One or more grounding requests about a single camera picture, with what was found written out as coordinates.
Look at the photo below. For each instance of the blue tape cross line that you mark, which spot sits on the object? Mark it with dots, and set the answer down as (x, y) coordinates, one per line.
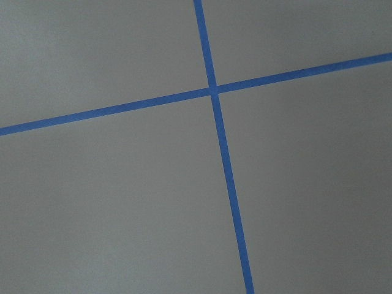
(195, 94)

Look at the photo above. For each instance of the blue tape long line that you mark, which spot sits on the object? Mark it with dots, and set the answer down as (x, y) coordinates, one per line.
(223, 147)

